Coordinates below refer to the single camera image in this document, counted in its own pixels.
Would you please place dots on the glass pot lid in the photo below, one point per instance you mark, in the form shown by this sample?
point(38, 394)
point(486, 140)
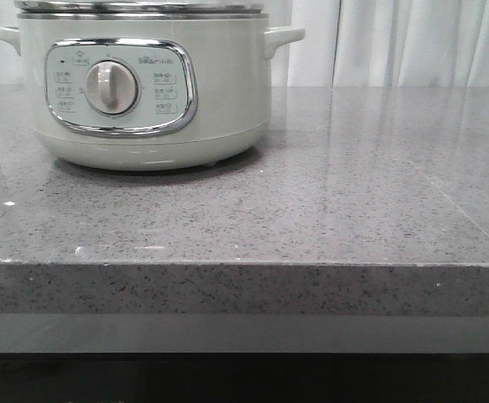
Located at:
point(143, 7)

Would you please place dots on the pale green electric pot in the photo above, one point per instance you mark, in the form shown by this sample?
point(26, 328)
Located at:
point(154, 88)

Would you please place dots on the white curtain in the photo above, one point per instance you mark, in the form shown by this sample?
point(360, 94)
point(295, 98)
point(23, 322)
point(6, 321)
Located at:
point(357, 43)

